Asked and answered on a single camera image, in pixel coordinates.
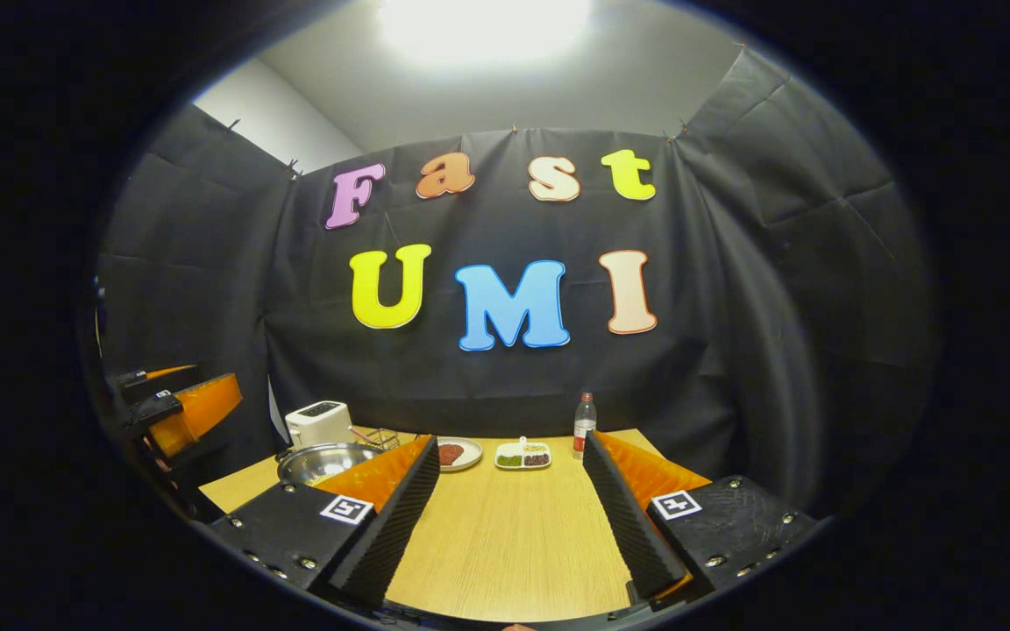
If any clear plastic water bottle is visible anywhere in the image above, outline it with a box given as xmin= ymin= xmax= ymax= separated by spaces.
xmin=573 ymin=392 xmax=598 ymax=460

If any white divided dish with beans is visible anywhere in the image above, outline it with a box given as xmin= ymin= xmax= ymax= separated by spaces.
xmin=494 ymin=436 xmax=552 ymax=471

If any stainless steel pot with beans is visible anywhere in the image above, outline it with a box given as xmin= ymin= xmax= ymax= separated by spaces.
xmin=276 ymin=442 xmax=383 ymax=487

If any black backdrop cloth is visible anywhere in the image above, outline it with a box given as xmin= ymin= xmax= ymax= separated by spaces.
xmin=93 ymin=44 xmax=940 ymax=518

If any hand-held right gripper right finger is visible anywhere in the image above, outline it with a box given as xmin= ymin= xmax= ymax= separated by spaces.
xmin=582 ymin=430 xmax=822 ymax=601

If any white plate with meat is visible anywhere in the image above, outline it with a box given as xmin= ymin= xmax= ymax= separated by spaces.
xmin=435 ymin=436 xmax=484 ymax=473

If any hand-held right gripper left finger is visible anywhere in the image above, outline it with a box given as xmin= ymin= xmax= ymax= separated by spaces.
xmin=207 ymin=434 xmax=441 ymax=610

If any white toaster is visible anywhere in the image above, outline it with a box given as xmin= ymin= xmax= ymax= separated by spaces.
xmin=284 ymin=401 xmax=354 ymax=450

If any ceiling light panel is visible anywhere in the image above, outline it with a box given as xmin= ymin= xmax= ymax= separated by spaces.
xmin=378 ymin=0 xmax=594 ymax=62

